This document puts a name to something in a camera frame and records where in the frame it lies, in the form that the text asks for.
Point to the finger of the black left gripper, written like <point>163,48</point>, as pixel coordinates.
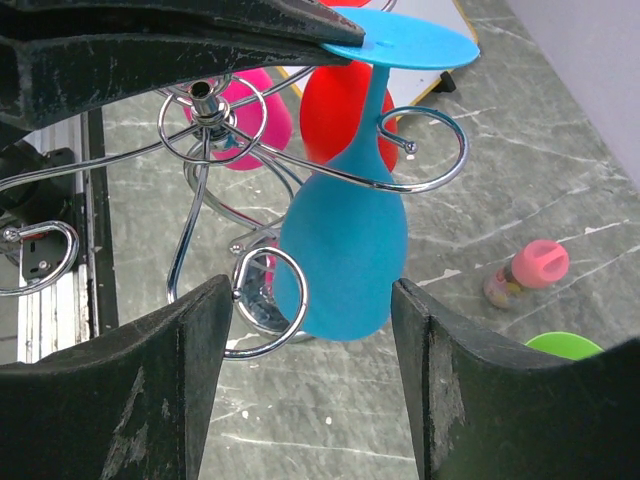
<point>61,58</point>

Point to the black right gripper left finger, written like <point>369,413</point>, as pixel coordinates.
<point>133,403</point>

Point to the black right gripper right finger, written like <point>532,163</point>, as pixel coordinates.
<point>482,406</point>

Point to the green wine glass back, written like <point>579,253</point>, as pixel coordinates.
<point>565,345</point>

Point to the blue wine glass front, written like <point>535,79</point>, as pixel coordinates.
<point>346,229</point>

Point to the magenta wine glass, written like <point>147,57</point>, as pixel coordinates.
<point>279,126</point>

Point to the red wine glass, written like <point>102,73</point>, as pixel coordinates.
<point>331,107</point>

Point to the aluminium mounting rail frame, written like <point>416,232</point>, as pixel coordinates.
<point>82,304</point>

